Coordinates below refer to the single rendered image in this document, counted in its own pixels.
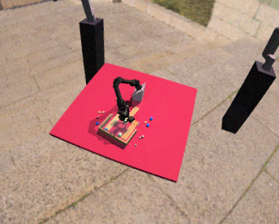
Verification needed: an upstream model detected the orange strip with dark orange dots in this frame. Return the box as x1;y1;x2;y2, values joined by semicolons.
131;120;139;127

